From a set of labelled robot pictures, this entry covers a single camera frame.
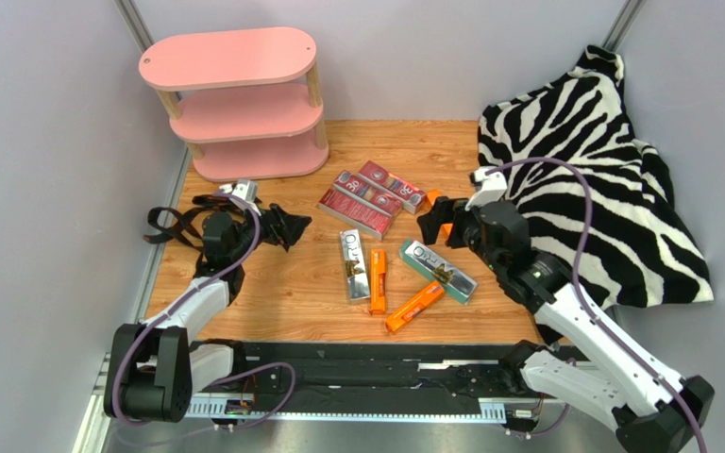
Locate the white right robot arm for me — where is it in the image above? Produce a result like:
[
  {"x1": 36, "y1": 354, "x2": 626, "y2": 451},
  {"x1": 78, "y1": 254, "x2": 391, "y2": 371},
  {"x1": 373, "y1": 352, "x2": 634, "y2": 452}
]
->
[{"x1": 417, "y1": 196, "x2": 715, "y2": 452}]

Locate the red toothpaste box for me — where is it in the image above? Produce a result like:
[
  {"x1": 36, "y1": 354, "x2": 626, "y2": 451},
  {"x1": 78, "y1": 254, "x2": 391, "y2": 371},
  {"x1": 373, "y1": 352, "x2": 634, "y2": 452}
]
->
[
  {"x1": 318, "y1": 189, "x2": 394, "y2": 241},
  {"x1": 332, "y1": 171, "x2": 402, "y2": 217},
  {"x1": 358, "y1": 160, "x2": 427, "y2": 214}
]

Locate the black orange strap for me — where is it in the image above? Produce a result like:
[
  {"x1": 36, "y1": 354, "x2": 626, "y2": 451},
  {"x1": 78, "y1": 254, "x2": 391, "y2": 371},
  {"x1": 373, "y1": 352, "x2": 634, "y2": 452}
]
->
[{"x1": 143, "y1": 193, "x2": 226, "y2": 253}]

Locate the teal silver toothpaste box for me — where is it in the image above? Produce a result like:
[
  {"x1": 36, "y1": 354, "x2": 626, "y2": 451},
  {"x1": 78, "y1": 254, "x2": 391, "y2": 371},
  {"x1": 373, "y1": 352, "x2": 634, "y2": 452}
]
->
[{"x1": 399, "y1": 239, "x2": 478, "y2": 305}]

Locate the red toothpaste box middle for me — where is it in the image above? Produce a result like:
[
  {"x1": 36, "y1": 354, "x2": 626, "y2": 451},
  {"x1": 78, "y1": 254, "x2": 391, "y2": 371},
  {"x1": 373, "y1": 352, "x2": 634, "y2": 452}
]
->
[{"x1": 332, "y1": 171, "x2": 402, "y2": 217}]

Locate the zebra print cloth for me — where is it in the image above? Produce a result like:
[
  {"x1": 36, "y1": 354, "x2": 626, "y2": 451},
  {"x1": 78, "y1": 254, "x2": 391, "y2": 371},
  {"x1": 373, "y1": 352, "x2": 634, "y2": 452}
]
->
[{"x1": 478, "y1": 45, "x2": 715, "y2": 308}]

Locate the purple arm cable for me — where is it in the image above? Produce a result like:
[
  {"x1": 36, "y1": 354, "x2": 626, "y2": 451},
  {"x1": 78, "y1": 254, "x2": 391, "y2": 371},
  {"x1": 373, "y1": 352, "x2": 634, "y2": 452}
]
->
[
  {"x1": 486, "y1": 157, "x2": 709, "y2": 453},
  {"x1": 110, "y1": 194, "x2": 297, "y2": 435}
]

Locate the pink three-tier shelf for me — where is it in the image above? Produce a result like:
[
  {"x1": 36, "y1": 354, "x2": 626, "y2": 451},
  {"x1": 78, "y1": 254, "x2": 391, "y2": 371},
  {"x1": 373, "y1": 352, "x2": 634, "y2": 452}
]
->
[{"x1": 138, "y1": 26, "x2": 329, "y2": 182}]

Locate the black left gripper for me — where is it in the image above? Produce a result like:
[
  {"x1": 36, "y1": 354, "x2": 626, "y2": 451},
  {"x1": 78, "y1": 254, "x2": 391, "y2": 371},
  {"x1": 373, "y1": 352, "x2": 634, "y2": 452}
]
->
[{"x1": 228, "y1": 201, "x2": 310, "y2": 263}]

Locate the orange toothpaste box upright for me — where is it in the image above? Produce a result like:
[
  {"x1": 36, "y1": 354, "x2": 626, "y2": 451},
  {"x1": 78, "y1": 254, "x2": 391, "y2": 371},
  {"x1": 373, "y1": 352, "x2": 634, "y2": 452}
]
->
[{"x1": 369, "y1": 249, "x2": 387, "y2": 315}]

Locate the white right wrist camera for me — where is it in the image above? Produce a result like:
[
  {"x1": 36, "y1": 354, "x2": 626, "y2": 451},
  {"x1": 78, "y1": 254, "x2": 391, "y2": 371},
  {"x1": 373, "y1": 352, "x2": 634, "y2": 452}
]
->
[{"x1": 465, "y1": 166, "x2": 508, "y2": 211}]

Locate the orange toothpaste box far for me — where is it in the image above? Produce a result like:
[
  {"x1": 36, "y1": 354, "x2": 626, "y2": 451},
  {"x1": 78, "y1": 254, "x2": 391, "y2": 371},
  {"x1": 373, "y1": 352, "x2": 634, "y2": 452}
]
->
[{"x1": 427, "y1": 189, "x2": 452, "y2": 239}]

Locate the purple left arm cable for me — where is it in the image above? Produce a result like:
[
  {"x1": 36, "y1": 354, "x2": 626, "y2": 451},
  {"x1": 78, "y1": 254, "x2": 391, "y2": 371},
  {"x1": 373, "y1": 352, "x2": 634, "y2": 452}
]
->
[{"x1": 110, "y1": 194, "x2": 297, "y2": 435}]

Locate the red toothpaste box back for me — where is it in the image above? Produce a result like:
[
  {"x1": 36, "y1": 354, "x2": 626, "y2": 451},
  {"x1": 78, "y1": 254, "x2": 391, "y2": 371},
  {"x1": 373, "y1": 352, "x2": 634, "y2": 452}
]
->
[{"x1": 358, "y1": 160, "x2": 427, "y2": 214}]

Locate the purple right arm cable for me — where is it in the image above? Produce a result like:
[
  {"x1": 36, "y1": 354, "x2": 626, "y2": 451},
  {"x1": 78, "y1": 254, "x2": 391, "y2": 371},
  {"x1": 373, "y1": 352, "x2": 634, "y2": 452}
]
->
[{"x1": 486, "y1": 157, "x2": 709, "y2": 453}]

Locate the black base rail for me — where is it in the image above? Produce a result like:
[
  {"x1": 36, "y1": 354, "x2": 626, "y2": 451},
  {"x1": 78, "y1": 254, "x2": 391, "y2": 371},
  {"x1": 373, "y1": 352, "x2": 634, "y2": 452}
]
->
[{"x1": 93, "y1": 340, "x2": 590, "y2": 426}]

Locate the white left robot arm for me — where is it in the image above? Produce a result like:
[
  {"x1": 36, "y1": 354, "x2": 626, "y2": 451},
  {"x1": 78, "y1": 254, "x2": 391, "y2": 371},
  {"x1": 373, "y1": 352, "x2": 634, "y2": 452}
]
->
[{"x1": 104, "y1": 195, "x2": 312, "y2": 425}]

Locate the orange toothpaste box diagonal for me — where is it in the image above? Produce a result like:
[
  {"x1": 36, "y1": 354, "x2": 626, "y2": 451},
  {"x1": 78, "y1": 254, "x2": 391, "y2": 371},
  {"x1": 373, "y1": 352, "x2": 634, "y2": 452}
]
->
[{"x1": 385, "y1": 281, "x2": 446, "y2": 334}]

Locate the red toothpaste box front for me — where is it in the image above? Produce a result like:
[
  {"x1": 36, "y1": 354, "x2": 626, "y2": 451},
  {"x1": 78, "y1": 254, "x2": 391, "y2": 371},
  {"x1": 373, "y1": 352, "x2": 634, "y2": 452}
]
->
[{"x1": 318, "y1": 189, "x2": 394, "y2": 241}]

